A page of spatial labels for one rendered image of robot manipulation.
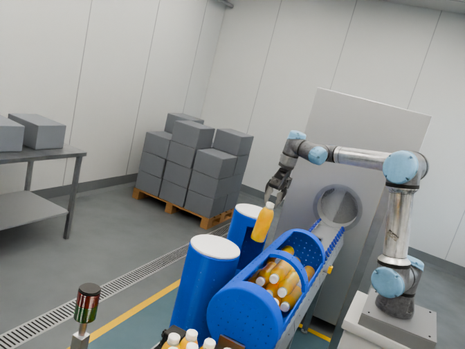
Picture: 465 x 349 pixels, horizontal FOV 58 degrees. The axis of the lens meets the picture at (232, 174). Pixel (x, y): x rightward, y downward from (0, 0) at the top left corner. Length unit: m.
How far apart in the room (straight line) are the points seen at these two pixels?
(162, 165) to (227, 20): 3.04
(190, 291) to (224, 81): 5.39
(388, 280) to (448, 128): 4.98
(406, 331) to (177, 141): 4.08
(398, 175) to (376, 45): 5.14
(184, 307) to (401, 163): 1.38
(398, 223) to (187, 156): 3.92
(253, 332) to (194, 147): 3.81
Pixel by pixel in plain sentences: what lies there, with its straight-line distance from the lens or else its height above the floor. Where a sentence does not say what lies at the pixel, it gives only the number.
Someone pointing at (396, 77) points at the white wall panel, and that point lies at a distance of 6.54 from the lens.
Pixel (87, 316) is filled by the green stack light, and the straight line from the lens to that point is 1.35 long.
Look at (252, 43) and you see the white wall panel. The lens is 7.17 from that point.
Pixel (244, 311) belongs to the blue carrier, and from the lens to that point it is 1.59.
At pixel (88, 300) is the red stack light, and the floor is 1.24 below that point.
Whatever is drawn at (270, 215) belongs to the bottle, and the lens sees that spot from 1.91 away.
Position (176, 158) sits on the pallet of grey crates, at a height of 0.72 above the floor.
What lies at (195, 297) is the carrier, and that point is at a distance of 2.31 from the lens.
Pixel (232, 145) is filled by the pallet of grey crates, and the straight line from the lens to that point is 5.40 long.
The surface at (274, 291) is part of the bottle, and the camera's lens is 1.94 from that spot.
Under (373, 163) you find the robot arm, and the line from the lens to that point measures 1.79.
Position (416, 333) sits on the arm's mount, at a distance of 1.78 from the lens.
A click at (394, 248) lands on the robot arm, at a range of 1.64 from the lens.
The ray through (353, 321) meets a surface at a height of 1.15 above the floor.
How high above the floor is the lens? 1.96
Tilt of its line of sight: 14 degrees down
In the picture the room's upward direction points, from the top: 14 degrees clockwise
